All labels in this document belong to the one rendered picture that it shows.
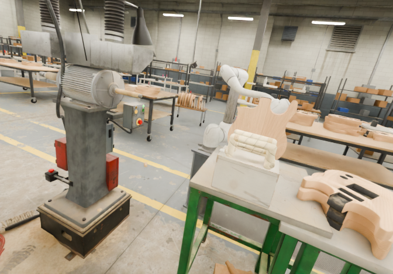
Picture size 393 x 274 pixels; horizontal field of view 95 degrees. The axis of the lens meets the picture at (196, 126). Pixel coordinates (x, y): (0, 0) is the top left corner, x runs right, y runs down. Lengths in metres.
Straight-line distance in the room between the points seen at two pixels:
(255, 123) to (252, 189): 0.43
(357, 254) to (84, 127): 1.56
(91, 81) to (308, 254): 1.45
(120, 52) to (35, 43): 0.71
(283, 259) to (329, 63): 11.67
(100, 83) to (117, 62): 0.25
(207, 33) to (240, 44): 2.25
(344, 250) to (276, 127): 0.60
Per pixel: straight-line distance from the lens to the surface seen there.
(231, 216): 2.24
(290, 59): 12.06
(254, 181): 0.86
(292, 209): 0.98
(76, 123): 1.52
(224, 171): 0.87
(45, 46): 1.59
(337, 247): 0.98
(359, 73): 12.71
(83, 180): 1.67
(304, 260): 1.08
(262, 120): 1.14
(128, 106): 1.54
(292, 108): 1.13
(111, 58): 1.13
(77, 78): 1.41
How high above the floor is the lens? 1.45
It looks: 17 degrees down
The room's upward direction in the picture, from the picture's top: 9 degrees clockwise
